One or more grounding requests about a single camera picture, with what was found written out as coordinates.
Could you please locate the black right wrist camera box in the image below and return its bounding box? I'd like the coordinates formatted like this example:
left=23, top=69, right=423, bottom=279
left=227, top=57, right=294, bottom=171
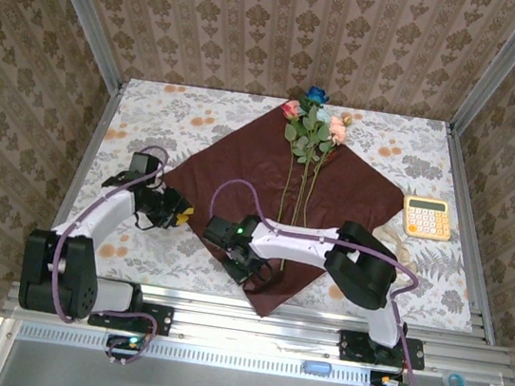
left=201, top=214, right=236, bottom=248

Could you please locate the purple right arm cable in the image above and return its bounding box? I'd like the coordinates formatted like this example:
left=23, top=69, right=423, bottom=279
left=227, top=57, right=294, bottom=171
left=184, top=176, right=472, bottom=386

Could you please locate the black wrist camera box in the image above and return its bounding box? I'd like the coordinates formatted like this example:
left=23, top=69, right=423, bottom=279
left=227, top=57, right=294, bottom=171
left=127, top=150, right=162, bottom=179
left=201, top=214, right=236, bottom=248

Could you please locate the dark red wrapping paper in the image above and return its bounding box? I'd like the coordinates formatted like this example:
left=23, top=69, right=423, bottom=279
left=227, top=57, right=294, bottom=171
left=144, top=83, right=418, bottom=337

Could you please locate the floral tablecloth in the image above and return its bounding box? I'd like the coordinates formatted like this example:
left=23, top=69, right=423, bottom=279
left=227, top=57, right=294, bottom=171
left=42, top=68, right=503, bottom=335

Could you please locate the yellow calculator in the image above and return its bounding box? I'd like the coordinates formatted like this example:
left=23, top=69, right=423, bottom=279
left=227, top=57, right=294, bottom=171
left=398, top=193, right=457, bottom=243

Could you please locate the slotted cable duct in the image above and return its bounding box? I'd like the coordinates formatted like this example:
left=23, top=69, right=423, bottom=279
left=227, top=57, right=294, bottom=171
left=14, top=318, right=375, bottom=386

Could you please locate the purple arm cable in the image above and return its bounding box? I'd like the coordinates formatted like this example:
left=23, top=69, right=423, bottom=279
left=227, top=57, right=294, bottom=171
left=36, top=132, right=183, bottom=372
left=184, top=176, right=472, bottom=386

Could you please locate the cream ribbon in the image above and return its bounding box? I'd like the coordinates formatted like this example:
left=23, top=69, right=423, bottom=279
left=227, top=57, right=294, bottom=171
left=367, top=222, right=422, bottom=286

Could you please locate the aluminium front rail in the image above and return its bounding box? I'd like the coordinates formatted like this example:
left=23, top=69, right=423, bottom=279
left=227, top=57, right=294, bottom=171
left=0, top=264, right=515, bottom=386

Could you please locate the pink fake rose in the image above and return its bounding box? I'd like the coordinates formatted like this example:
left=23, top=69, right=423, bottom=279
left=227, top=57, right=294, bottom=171
left=265, top=99, right=310, bottom=225

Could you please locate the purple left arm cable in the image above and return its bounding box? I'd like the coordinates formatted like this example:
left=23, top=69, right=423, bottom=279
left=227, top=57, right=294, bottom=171
left=36, top=132, right=183, bottom=372

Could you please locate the blue oval tag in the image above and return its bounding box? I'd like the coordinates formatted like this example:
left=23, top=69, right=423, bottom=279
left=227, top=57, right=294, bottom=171
left=301, top=358, right=334, bottom=378

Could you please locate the black controller board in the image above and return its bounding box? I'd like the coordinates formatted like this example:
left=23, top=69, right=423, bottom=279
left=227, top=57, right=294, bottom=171
left=105, top=332, right=148, bottom=355
left=367, top=369, right=410, bottom=386

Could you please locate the aluminium frame post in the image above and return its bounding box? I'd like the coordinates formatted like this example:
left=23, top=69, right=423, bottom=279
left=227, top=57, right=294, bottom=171
left=448, top=0, right=515, bottom=142
left=19, top=0, right=137, bottom=93

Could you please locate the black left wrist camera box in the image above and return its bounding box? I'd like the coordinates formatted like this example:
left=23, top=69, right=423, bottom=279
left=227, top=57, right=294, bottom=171
left=127, top=150, right=162, bottom=179

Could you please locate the aluminium side rail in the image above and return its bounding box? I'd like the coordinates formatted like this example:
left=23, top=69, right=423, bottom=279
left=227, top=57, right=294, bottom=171
left=417, top=122, right=515, bottom=346
left=27, top=72, right=125, bottom=294

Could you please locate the peach fake rose spray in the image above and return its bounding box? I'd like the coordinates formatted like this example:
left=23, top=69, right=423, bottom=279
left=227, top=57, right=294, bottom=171
left=301, top=108, right=356, bottom=232

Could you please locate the light blue fake rose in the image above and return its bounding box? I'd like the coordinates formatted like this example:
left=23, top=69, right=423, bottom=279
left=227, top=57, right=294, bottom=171
left=293, top=106, right=335, bottom=234

